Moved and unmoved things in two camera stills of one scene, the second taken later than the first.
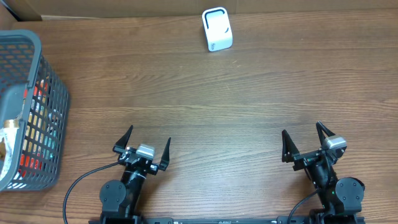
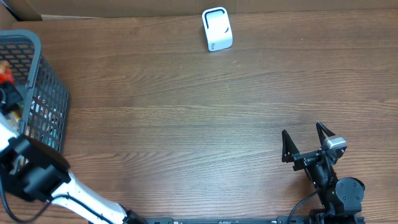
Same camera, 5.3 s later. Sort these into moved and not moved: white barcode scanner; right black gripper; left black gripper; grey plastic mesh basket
Moved: left black gripper
Not moved: white barcode scanner; grey plastic mesh basket; right black gripper
